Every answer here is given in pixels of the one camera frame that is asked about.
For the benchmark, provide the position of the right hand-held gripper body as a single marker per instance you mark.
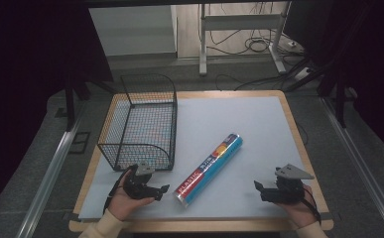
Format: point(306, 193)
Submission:
point(287, 193)

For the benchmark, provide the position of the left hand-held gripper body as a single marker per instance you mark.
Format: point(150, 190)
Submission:
point(136, 186)

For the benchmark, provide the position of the person's left hand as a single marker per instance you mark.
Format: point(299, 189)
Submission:
point(123, 203)

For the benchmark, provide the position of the person's right hand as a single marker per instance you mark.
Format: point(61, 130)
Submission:
point(300, 211)

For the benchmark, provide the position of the blue red foil roll box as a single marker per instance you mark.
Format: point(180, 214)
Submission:
point(209, 168)

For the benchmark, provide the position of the light blue table mat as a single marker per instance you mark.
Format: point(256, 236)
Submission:
point(245, 125)

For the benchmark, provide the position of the black floor plate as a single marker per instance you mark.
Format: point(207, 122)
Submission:
point(79, 142)

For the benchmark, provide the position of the black metal stand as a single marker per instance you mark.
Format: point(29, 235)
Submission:
point(340, 99)
point(69, 105)

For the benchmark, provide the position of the white power strip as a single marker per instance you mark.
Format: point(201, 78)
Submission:
point(302, 74)

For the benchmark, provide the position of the dark curtain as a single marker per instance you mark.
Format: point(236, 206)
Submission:
point(371, 66)
point(27, 66)

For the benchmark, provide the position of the aluminium floor rail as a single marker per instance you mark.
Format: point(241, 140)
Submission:
point(50, 178)
point(361, 165)

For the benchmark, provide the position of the white wall panel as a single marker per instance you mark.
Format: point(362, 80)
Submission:
point(133, 29)

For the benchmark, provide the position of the white metal desk frame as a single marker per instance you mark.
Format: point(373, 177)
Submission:
point(242, 22)

